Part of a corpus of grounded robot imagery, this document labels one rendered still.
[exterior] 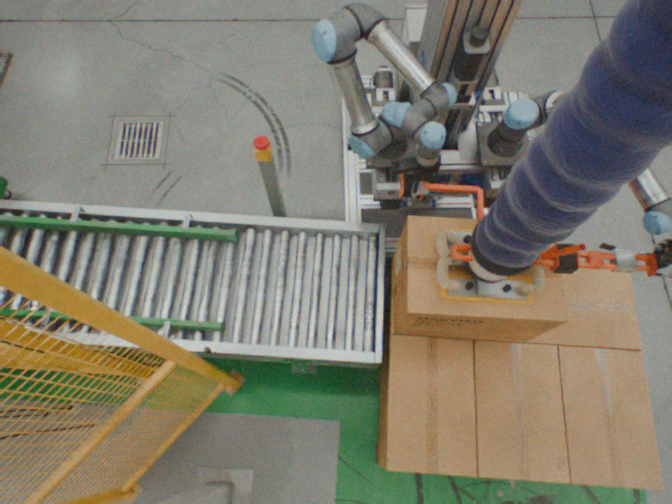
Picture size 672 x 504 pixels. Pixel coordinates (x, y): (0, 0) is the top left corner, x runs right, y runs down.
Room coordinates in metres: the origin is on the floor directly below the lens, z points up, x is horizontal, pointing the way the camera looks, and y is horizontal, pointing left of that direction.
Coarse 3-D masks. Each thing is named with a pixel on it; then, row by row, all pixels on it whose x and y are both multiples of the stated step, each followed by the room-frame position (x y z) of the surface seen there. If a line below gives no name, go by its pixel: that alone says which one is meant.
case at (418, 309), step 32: (416, 224) 0.79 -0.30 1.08; (448, 224) 0.79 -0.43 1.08; (416, 256) 0.65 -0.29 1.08; (416, 288) 0.52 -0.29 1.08; (544, 288) 0.54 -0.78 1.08; (416, 320) 0.43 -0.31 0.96; (448, 320) 0.42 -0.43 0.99; (480, 320) 0.42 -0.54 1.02; (512, 320) 0.42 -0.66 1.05; (544, 320) 0.42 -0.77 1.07
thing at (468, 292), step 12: (456, 276) 0.57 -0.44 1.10; (468, 276) 0.57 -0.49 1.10; (444, 288) 0.52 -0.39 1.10; (468, 288) 0.52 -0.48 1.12; (504, 288) 0.52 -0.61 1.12; (456, 300) 0.48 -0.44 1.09; (468, 300) 0.48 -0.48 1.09; (480, 300) 0.48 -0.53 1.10; (492, 300) 0.48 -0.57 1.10; (504, 300) 0.48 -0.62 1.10; (516, 300) 0.48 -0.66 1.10; (528, 300) 0.49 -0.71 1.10
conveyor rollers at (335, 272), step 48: (0, 240) 0.86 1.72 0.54; (144, 240) 0.89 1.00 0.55; (192, 240) 0.90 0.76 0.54; (288, 240) 0.92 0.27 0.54; (336, 240) 0.92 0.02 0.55; (0, 288) 0.61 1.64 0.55; (96, 288) 0.63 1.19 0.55; (192, 288) 0.65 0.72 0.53; (240, 288) 0.65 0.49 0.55; (336, 288) 0.67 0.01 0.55; (240, 336) 0.42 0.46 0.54; (288, 336) 0.42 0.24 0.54
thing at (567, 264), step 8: (552, 248) 0.65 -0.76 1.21; (560, 248) 0.65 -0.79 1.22; (560, 256) 0.62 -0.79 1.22; (568, 256) 0.62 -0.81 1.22; (576, 256) 0.62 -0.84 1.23; (560, 264) 0.59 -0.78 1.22; (568, 264) 0.59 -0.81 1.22; (576, 264) 0.59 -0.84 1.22; (560, 272) 0.57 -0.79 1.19; (568, 272) 0.57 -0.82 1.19
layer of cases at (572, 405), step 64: (384, 320) 0.58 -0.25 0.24; (576, 320) 0.55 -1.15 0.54; (384, 384) 0.23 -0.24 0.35; (448, 384) 0.23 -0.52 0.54; (512, 384) 0.24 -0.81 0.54; (576, 384) 0.25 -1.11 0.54; (640, 384) 0.26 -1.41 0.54; (384, 448) -0.06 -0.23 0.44; (448, 448) -0.05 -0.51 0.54; (512, 448) -0.04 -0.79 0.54; (576, 448) -0.03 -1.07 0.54; (640, 448) -0.02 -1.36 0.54
